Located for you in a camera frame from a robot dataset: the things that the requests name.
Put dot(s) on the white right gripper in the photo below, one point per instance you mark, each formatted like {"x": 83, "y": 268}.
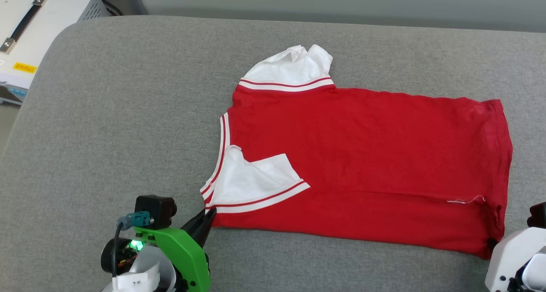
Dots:
{"x": 507, "y": 258}

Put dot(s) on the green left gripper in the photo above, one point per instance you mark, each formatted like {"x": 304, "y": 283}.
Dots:
{"x": 183, "y": 253}

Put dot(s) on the red and white shirt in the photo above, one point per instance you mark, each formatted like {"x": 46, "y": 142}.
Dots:
{"x": 362, "y": 155}

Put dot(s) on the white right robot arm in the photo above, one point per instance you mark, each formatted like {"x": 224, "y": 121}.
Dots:
{"x": 535, "y": 275}

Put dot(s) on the yellow warning label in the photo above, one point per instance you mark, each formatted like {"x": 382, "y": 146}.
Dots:
{"x": 24, "y": 67}

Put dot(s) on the white metal equipment box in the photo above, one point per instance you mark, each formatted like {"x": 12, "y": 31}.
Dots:
{"x": 59, "y": 23}

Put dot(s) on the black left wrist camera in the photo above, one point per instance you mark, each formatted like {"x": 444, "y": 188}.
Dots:
{"x": 153, "y": 211}

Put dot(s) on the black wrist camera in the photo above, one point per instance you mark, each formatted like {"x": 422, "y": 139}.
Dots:
{"x": 153, "y": 211}
{"x": 538, "y": 215}

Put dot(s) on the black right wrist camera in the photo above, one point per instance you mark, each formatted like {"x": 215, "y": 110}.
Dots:
{"x": 538, "y": 215}

